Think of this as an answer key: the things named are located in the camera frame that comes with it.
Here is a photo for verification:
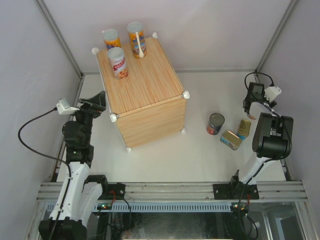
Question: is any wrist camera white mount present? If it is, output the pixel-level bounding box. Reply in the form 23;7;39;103
264;86;282;103
56;98;80;115

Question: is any rectangular blue gold tin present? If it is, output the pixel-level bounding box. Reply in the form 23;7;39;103
236;119;252;140

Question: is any wooden cube cabinet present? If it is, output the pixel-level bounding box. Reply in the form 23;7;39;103
92;34;190;151

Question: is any left camera black cable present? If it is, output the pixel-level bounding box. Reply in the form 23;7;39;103
17;107;72;233

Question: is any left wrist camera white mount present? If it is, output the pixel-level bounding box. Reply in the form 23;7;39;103
56;98;80;115

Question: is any yellow porridge can with spoon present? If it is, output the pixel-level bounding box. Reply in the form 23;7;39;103
127;21;147;59

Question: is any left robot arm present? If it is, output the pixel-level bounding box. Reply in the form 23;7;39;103
38;91;110;240

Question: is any aluminium mounting rail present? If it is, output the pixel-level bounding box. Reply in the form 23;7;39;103
36;181;307;201

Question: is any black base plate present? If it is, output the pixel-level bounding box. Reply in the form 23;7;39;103
213;183;260;200
98;182;126;200

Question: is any rectangular fish tin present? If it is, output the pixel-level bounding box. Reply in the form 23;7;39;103
220;130;242;151

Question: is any blue slotted cable duct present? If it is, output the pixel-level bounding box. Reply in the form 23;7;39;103
46;201;233;213

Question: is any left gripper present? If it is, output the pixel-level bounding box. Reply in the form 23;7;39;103
66;91;106;145

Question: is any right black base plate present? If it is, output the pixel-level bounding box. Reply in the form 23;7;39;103
213;183;260;200

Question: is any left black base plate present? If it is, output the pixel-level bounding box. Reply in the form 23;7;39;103
98;182;126;200

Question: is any pink red porridge can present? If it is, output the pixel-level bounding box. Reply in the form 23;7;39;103
107;47;128;80

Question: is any pink porridge can clear lid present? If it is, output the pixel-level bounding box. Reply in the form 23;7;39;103
246;113;256;120

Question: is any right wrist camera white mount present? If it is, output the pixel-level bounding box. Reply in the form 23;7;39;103
264;86;282;103

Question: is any dark tomato tin can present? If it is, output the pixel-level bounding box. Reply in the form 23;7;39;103
206;112;225;136

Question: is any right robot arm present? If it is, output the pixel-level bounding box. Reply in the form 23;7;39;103
229;82;294;200

